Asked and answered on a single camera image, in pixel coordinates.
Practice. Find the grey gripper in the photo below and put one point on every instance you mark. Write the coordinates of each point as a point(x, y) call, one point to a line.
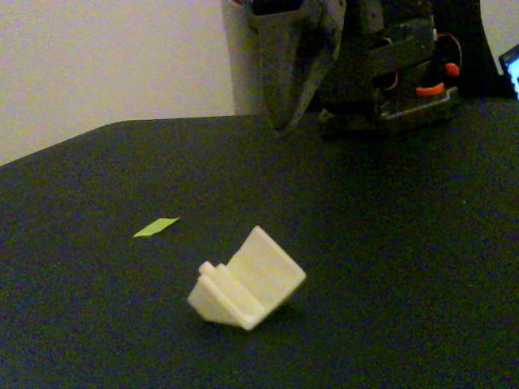
point(289, 61)

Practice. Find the white plastic printed part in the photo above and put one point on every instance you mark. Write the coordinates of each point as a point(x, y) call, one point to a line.
point(251, 283)

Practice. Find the grey SO-100 robot arm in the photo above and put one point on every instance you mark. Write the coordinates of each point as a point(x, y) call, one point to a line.
point(399, 52)

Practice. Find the dark navy desk mat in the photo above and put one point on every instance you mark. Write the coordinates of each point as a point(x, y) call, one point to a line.
point(365, 263)

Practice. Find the black orange table clamp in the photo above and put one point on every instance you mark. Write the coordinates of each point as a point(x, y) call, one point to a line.
point(430, 90)
point(452, 69)

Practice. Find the black office chair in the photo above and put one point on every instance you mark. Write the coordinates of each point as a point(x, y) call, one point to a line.
point(474, 40)

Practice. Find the green tape marker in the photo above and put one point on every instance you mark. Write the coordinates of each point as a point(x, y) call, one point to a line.
point(156, 227)

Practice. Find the laptop with lit screen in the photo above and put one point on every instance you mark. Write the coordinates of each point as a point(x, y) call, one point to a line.
point(511, 71)

